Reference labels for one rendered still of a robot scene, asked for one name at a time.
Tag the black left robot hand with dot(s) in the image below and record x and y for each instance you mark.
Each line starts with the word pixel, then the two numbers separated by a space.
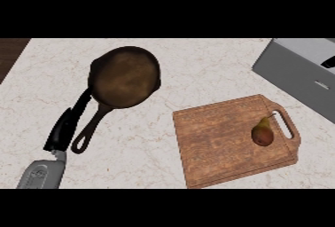
pixel 63 127

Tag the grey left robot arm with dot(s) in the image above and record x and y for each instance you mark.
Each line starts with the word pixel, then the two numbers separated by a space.
pixel 43 174

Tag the brown wooden cutting board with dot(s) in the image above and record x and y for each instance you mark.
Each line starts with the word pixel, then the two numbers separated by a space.
pixel 226 142

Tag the grey box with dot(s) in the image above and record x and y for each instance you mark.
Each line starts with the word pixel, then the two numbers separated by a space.
pixel 301 76

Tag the dark cast iron skillet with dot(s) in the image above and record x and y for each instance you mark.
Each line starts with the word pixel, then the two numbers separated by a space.
pixel 124 76

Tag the red and yellow pear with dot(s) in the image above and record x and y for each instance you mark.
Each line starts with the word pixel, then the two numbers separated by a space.
pixel 261 134

